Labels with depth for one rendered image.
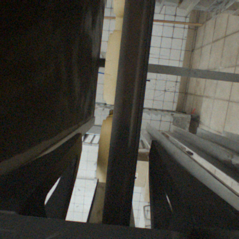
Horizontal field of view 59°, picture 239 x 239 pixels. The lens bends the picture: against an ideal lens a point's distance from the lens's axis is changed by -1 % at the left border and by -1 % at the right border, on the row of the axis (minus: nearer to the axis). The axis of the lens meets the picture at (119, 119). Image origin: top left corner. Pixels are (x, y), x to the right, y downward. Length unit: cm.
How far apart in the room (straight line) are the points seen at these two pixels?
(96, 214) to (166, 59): 311
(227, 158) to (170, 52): 292
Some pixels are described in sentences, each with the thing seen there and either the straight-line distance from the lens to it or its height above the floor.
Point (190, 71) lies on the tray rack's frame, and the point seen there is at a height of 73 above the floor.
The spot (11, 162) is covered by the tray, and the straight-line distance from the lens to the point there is 19.
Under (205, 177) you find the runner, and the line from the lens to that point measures 26.
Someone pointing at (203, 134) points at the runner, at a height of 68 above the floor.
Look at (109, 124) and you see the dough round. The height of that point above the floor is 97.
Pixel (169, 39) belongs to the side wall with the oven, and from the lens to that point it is 329.
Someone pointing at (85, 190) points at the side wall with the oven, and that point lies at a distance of 364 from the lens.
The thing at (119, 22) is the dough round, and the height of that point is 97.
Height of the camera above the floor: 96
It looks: 1 degrees down
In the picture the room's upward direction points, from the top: 84 degrees counter-clockwise
